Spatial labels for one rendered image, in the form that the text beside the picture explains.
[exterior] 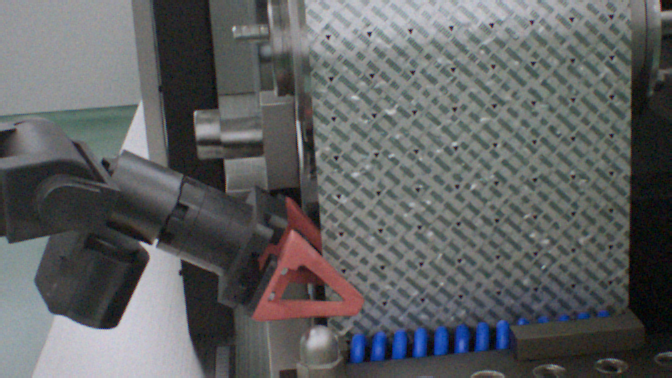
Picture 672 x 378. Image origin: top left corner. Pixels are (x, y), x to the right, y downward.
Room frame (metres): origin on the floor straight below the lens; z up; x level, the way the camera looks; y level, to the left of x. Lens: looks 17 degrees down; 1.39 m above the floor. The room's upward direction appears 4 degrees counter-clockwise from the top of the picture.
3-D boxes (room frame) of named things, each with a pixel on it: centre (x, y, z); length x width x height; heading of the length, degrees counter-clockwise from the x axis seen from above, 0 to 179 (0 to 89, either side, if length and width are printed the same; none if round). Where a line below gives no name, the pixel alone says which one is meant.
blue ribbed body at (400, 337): (0.78, -0.10, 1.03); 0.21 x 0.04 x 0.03; 94
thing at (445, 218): (0.80, -0.10, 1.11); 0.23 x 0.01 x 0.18; 94
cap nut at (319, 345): (0.72, 0.02, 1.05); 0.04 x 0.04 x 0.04
